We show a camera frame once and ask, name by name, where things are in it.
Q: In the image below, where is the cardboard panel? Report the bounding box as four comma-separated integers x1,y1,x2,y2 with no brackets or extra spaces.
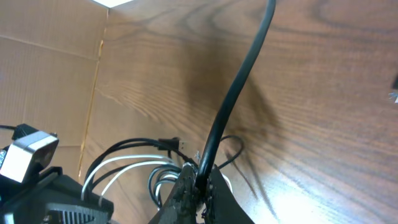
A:
1,0,108,179

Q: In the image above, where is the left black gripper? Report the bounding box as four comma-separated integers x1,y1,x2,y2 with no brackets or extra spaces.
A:
1,167,114,224

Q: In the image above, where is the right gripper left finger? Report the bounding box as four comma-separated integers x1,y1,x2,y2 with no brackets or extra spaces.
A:
149,163,197,224

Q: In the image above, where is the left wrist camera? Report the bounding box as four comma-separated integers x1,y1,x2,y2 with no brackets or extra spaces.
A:
1,131,59,183

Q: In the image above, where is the black USB cable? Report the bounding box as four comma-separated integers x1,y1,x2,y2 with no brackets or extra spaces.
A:
83,0,277,209

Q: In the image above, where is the white USB cable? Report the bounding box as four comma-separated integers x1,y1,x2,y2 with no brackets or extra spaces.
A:
80,154,233,212

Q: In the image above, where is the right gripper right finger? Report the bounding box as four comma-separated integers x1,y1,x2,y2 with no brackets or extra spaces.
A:
203,166,254,224

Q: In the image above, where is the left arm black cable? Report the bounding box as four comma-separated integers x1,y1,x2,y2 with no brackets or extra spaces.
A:
0,123,40,141

